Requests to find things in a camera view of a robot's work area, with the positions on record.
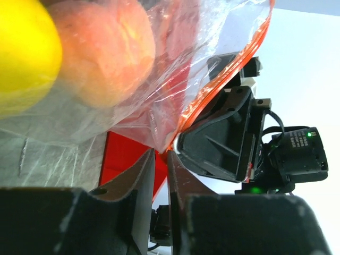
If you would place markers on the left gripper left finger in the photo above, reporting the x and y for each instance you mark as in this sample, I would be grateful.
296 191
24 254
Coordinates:
111 219

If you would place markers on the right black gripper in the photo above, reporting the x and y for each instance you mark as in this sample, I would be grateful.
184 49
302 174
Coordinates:
218 146

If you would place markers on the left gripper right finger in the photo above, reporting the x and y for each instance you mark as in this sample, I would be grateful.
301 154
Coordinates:
204 222

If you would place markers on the peach fruit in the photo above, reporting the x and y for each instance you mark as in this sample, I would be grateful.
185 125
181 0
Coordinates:
108 49

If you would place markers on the clear zip top bag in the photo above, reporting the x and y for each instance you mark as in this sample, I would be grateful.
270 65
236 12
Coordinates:
150 116

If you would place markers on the yellow pear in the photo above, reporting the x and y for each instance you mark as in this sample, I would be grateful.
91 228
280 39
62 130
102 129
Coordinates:
31 55

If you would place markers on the red wrinkled fruit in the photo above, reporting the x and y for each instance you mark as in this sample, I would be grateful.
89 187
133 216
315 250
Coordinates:
175 25

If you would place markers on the red plastic bin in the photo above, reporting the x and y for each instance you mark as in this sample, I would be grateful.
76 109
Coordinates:
120 153

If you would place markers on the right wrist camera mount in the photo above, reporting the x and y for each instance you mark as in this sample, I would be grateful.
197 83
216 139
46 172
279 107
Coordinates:
219 63

